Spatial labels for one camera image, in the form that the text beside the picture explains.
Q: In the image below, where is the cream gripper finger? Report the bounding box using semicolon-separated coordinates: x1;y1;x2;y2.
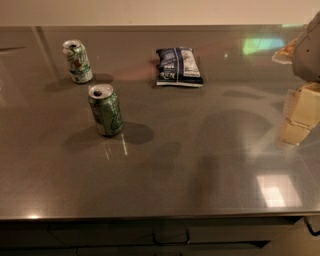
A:
275;82;320;150
272;39;297;65

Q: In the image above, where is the blue chip bag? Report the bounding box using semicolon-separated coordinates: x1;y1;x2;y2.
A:
156;47;203;88

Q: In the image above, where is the white green soda can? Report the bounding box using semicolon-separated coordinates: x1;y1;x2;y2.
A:
63;39;93;84

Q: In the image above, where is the black drawer handle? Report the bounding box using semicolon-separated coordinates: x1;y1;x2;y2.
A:
152;228;190;246

